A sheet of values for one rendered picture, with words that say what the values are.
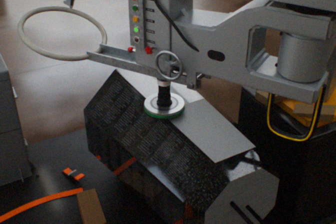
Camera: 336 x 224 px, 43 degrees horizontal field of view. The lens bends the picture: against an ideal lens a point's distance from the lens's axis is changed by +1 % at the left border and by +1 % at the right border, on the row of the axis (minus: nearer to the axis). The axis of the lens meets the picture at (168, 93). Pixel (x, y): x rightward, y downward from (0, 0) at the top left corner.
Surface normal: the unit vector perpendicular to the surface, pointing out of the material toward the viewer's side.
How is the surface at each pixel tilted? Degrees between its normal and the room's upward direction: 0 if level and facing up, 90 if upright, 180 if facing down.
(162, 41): 90
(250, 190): 90
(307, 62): 90
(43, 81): 0
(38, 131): 0
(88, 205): 0
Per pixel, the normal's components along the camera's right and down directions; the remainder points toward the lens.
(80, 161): 0.00, -0.85
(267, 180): 0.49, 0.46
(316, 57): 0.22, 0.52
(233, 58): -0.52, 0.45
